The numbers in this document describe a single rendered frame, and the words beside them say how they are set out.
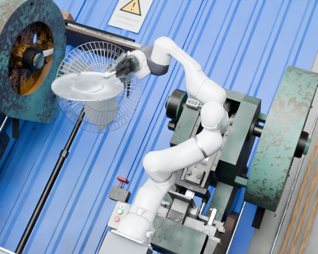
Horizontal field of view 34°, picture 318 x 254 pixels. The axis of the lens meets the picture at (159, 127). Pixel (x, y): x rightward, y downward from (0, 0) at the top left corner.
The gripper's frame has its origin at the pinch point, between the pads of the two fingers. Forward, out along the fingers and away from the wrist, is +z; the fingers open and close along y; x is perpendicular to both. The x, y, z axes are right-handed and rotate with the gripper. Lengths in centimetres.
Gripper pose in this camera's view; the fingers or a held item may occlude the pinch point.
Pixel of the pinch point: (108, 75)
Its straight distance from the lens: 224.4
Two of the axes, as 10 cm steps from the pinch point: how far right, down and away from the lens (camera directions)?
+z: -4.6, 3.7, -8.0
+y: 0.6, -8.9, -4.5
